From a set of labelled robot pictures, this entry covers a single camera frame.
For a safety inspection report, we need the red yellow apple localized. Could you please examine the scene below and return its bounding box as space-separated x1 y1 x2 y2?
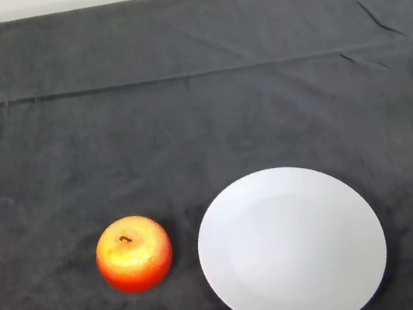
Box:
90 209 179 300

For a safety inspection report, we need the white round plate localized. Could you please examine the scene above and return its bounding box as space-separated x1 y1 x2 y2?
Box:
186 152 397 310

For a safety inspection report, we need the black cloth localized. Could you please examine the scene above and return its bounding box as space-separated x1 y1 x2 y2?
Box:
0 0 413 310

